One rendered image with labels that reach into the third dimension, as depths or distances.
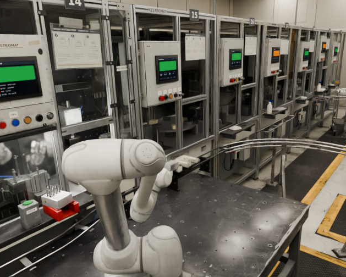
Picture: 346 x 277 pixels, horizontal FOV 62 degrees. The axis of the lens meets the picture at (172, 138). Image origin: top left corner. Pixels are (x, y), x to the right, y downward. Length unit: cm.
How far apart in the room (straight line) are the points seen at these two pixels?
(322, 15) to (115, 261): 891
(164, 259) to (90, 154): 65
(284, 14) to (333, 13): 133
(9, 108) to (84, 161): 77
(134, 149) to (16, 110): 88
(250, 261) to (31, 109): 136
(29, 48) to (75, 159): 85
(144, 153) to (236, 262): 96
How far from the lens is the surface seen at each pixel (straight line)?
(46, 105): 168
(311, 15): 964
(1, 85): 156
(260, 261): 168
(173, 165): 216
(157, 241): 134
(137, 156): 85
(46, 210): 174
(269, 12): 1005
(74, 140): 201
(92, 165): 90
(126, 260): 135
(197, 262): 163
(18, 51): 162
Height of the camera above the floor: 173
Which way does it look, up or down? 17 degrees down
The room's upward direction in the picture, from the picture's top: 2 degrees counter-clockwise
